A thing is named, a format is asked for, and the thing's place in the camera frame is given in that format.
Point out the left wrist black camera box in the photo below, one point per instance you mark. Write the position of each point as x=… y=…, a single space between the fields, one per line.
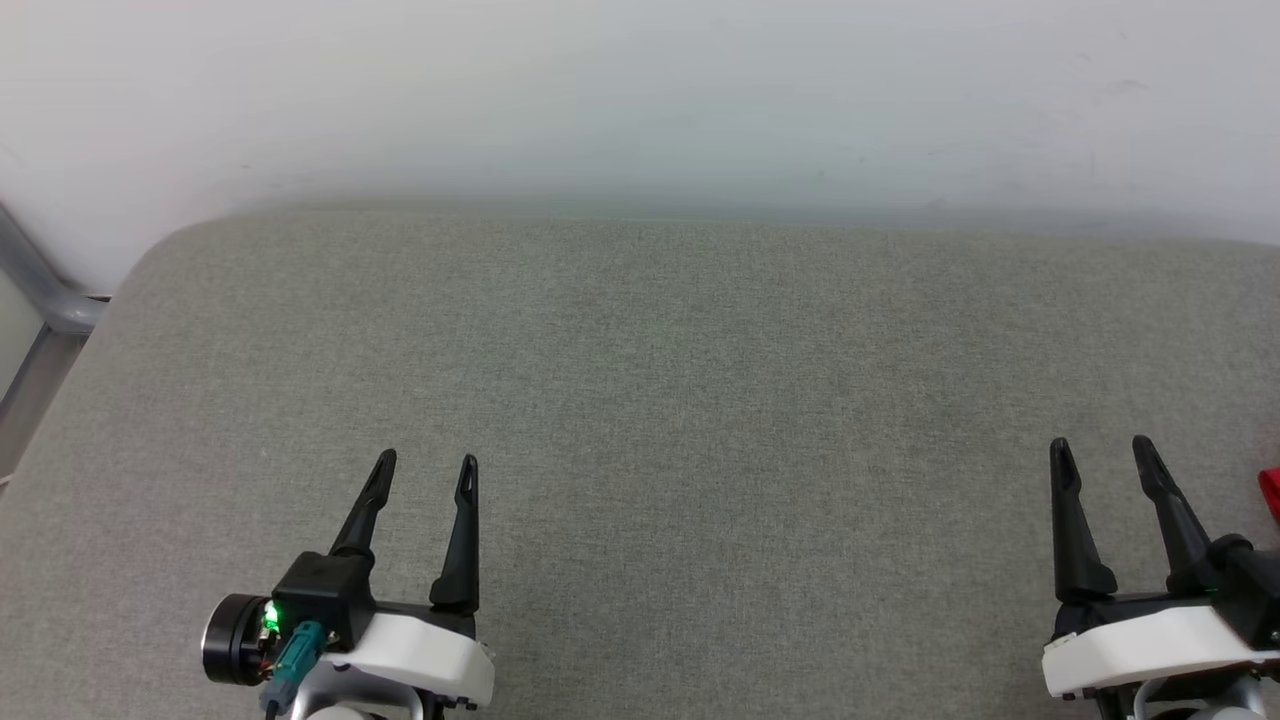
x=325 y=595

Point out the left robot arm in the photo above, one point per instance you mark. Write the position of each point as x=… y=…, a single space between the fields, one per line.
x=350 y=700

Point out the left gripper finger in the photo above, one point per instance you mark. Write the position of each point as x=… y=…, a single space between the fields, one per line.
x=365 y=505
x=462 y=545

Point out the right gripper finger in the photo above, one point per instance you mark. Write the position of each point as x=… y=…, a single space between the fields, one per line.
x=1075 y=540
x=1170 y=510

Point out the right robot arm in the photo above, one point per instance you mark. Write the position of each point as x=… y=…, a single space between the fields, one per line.
x=1200 y=700

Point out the grey metal frame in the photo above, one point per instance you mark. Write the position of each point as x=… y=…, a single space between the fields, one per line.
x=55 y=305

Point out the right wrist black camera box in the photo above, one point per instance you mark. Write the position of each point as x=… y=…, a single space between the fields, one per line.
x=1250 y=595

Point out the red and white jersey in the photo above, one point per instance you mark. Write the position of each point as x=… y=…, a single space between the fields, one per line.
x=1271 y=495

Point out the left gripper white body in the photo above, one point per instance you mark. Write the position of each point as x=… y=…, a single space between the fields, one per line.
x=420 y=655

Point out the grey fabric sofa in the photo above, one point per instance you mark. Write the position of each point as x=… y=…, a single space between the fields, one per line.
x=700 y=400

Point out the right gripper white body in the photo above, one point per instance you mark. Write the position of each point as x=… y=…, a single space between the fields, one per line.
x=1150 y=645

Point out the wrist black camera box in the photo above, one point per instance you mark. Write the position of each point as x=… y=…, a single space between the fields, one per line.
x=1250 y=595
x=325 y=595

